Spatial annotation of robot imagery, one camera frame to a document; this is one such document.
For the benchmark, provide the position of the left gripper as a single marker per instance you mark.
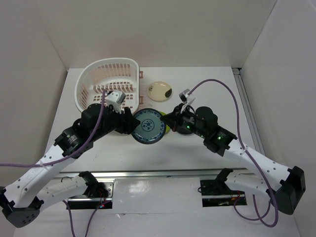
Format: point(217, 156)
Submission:
point(127, 121)

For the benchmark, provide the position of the green plastic plate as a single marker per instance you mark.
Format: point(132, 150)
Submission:
point(167, 127)

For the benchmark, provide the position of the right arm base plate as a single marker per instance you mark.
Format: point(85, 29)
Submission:
point(216, 194)

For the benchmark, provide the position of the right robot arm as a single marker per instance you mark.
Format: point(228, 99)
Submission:
point(283, 185)

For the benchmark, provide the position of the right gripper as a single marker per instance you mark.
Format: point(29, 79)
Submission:
point(173, 119)

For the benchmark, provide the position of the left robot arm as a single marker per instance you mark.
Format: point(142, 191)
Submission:
point(23, 200)

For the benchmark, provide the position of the blue white patterned plate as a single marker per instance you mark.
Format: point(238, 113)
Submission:
point(151, 128)

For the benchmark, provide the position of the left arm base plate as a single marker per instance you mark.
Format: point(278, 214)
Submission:
point(102, 196)

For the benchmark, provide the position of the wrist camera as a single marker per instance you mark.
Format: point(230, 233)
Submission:
point(115, 99)
point(186, 98)

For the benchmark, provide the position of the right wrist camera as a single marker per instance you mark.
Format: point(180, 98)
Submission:
point(186, 98)

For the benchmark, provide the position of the right side aluminium rail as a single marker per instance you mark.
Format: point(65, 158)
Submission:
point(248, 111)

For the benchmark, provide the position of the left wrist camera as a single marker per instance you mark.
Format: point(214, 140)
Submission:
point(115, 99)

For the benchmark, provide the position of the aluminium table rail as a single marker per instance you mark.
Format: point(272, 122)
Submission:
point(156, 173)

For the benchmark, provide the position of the cream floral plate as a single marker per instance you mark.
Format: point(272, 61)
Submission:
point(159, 91)

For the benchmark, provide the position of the white slotted dish rack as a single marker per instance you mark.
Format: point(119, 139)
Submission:
point(112, 74)

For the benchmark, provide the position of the black plate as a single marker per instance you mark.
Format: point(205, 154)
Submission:
point(183, 131)

